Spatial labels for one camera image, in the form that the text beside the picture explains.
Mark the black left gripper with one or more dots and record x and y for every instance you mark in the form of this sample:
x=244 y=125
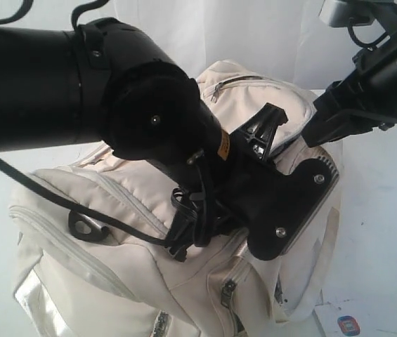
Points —
x=250 y=199

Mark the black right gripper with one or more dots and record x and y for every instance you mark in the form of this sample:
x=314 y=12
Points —
x=343 y=108

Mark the cream fabric duffel bag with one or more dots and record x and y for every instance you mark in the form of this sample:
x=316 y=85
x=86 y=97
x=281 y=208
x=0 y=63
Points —
x=123 y=286

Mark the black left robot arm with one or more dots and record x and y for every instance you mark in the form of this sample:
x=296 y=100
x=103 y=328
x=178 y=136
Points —
x=109 y=81

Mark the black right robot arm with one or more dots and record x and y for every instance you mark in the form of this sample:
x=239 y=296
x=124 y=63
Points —
x=376 y=62

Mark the white paper card with logo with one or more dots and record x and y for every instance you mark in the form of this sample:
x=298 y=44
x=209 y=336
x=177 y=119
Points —
x=344 y=318

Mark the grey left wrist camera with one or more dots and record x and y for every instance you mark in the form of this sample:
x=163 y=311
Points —
x=311 y=178

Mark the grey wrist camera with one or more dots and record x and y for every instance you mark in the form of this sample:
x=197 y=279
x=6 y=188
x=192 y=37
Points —
x=339 y=13
x=311 y=178

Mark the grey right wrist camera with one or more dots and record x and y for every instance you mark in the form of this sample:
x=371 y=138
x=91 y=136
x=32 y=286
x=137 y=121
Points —
x=339 y=13

